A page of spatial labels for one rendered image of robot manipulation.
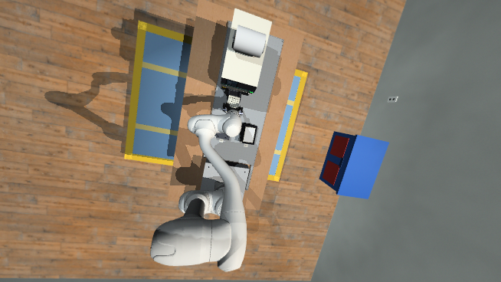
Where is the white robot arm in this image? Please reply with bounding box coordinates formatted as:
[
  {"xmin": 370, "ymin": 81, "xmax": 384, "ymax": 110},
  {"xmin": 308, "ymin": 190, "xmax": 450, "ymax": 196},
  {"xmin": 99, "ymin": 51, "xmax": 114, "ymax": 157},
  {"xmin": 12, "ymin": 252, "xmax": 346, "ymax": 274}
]
[{"xmin": 150, "ymin": 110, "xmax": 247, "ymax": 272}]

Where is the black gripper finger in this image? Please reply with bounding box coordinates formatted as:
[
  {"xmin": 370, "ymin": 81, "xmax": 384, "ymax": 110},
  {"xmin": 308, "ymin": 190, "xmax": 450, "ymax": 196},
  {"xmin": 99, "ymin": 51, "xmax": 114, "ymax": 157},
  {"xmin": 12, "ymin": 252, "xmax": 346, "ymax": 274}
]
[
  {"xmin": 236, "ymin": 104, "xmax": 243, "ymax": 115},
  {"xmin": 222, "ymin": 100, "xmax": 231, "ymax": 111}
]

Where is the white cylinder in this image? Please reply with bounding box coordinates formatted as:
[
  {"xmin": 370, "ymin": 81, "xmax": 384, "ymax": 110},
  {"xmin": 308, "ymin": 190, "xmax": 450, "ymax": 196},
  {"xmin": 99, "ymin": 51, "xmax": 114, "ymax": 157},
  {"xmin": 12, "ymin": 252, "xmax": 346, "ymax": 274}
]
[{"xmin": 233, "ymin": 25, "xmax": 266, "ymax": 58}]

